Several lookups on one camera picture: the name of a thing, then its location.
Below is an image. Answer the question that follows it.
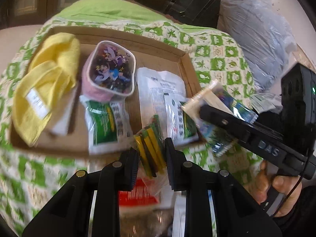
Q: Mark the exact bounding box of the fairy print zip pouch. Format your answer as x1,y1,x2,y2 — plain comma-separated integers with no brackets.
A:
81,41,136,103

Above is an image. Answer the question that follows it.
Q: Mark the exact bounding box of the green pillow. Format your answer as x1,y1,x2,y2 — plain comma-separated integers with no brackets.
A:
55,0,213,33

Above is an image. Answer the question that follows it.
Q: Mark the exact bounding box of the clear plastic stuffed bag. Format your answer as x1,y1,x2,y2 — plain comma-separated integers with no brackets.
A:
218,0,297,91

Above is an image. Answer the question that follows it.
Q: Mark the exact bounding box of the shallow cardboard tray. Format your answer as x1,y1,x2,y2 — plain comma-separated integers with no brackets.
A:
10,26,201,158

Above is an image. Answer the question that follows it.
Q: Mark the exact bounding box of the clear plastic wrap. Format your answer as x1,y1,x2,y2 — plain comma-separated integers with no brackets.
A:
120,209,174,236

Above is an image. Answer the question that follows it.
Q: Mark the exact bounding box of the white gauze pad packet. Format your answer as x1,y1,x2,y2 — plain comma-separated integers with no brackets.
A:
137,67,186,137

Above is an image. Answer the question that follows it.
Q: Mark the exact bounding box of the yellow green stick bundle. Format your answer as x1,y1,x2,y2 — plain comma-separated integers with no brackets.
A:
134,115,166,179

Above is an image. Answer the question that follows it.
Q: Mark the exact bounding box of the green white granule sachet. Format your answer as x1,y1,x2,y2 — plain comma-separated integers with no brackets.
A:
164,93,199,147

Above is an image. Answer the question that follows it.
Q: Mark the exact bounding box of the yellow towel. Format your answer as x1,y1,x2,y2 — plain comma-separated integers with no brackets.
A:
12,33,80,147

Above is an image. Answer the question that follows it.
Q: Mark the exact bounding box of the person's right hand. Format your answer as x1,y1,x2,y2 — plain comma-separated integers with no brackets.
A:
244,161,302,217

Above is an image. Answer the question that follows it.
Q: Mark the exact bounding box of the dark blue snack packet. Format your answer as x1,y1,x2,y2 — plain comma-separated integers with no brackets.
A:
182,80,258,157

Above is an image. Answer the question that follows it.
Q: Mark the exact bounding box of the green patterned quilt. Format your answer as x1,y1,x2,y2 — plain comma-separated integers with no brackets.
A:
0,19,267,237

